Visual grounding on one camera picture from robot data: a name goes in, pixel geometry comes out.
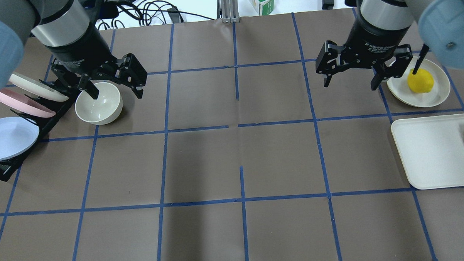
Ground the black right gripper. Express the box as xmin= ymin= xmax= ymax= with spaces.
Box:
xmin=316 ymin=20 xmax=413 ymax=91

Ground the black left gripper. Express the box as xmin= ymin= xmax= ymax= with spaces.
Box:
xmin=50 ymin=33 xmax=147 ymax=100

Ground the white ceramic bowl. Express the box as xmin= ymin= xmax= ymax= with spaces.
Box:
xmin=75 ymin=82 xmax=123 ymax=125

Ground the yellow lemon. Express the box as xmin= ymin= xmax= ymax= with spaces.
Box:
xmin=407 ymin=69 xmax=435 ymax=94

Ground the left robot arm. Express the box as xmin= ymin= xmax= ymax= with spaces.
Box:
xmin=0 ymin=0 xmax=147 ymax=99

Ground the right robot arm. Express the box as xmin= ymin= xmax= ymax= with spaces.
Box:
xmin=315 ymin=0 xmax=464 ymax=90

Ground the cream round plate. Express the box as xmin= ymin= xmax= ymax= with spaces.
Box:
xmin=387 ymin=56 xmax=451 ymax=108

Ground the white plate in rack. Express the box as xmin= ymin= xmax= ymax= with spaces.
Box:
xmin=9 ymin=73 xmax=69 ymax=102

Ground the pink plate in rack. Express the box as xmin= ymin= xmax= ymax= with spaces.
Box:
xmin=0 ymin=88 xmax=56 ymax=118

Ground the green white carton box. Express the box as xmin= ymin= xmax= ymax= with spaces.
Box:
xmin=249 ymin=0 xmax=275 ymax=15

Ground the white rectangular tray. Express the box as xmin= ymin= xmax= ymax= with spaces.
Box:
xmin=390 ymin=114 xmax=464 ymax=190

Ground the light blue plate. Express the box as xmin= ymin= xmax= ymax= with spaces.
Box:
xmin=0 ymin=117 xmax=39 ymax=161

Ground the black dish rack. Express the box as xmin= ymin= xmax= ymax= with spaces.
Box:
xmin=0 ymin=81 xmax=80 ymax=181

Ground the black cable bundle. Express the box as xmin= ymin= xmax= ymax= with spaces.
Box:
xmin=94 ymin=0 xmax=215 ymax=31

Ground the aluminium frame post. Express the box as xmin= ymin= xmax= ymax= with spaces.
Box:
xmin=217 ymin=0 xmax=240 ymax=23

